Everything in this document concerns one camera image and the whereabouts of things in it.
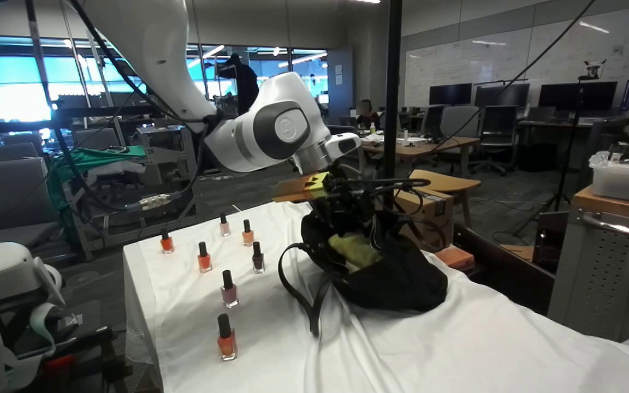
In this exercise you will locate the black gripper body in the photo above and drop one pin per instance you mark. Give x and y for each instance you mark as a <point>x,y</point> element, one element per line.
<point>343,187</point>

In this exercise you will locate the dark brown nail polish bottle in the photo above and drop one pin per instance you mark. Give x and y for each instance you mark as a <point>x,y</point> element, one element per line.
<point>258,261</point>

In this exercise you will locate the red-orange nail polish bottle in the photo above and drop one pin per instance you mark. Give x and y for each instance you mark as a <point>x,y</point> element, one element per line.
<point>204,263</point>
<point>167,244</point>
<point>228,345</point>

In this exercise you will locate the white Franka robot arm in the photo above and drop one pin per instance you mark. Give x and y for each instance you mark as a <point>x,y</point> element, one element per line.
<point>249,143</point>

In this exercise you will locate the pale pink nail polish bottle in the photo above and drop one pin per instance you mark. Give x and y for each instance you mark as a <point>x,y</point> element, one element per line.
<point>223,227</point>

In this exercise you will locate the yellow cloth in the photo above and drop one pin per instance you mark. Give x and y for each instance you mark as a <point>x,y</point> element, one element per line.
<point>354,251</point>

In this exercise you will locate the seated person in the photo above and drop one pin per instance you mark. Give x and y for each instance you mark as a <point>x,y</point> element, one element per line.
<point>367,117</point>

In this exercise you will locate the wooden office table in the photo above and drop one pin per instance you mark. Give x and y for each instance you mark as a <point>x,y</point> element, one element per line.
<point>416,146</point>

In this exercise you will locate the cardboard box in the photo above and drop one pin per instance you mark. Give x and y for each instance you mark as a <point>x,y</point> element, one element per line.
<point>424,209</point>

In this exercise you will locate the black vertical pole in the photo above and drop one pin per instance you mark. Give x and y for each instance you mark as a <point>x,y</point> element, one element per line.
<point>392,110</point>

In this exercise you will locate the orange block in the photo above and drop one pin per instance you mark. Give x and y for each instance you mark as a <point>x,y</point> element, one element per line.
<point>456,258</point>

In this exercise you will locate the black hanging jacket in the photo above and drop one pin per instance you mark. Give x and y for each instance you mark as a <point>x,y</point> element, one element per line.
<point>246,84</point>

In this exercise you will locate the black office chair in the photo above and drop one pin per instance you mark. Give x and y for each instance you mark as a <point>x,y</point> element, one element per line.
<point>498,122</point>

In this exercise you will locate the white tablecloth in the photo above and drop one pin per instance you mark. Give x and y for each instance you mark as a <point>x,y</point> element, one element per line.
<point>271,342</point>

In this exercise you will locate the dark brown crate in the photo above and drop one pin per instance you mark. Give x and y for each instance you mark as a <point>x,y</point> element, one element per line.
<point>503,274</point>

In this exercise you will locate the green cloth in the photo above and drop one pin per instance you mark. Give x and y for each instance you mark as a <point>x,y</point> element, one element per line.
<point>96,158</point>

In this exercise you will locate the wide black computer monitor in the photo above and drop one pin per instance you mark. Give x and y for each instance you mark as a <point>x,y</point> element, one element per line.
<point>578,96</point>

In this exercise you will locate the grey cabinet with wooden top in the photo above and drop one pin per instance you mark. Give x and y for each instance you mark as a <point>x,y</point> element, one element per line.
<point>590,276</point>

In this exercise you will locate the white plastic tub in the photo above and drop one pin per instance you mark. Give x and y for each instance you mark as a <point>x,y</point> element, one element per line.
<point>616,178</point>

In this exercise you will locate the black tripod stand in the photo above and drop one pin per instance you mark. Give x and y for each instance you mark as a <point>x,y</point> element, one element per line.
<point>593,70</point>

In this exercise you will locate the grey armchair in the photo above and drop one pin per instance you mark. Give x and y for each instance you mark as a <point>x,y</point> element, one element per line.
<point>9,192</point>

